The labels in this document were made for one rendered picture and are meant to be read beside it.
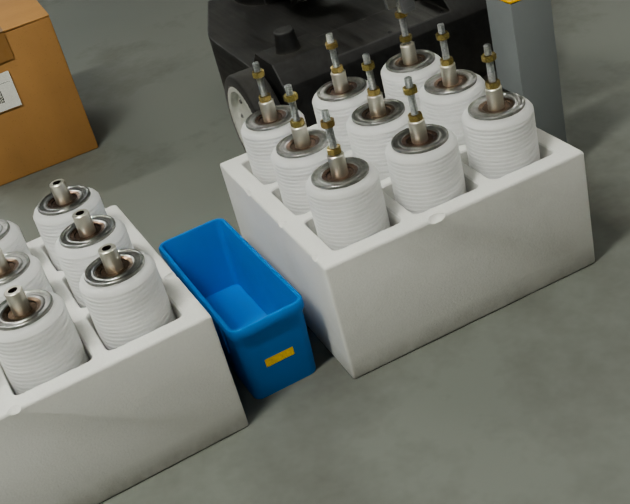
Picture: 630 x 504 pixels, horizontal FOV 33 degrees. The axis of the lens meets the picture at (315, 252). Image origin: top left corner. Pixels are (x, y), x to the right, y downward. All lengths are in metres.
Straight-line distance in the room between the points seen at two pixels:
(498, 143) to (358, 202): 0.21
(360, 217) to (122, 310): 0.32
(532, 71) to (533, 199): 0.29
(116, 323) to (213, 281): 0.38
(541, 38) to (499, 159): 0.29
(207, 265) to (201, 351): 0.35
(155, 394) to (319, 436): 0.21
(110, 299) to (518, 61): 0.73
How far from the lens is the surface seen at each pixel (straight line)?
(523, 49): 1.63
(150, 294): 1.27
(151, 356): 1.27
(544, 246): 1.46
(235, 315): 1.58
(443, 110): 1.49
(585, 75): 2.08
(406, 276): 1.35
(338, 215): 1.31
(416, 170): 1.35
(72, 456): 1.30
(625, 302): 1.45
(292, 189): 1.43
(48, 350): 1.26
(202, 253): 1.61
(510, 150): 1.41
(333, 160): 1.32
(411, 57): 1.61
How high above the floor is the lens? 0.87
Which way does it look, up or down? 31 degrees down
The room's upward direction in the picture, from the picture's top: 15 degrees counter-clockwise
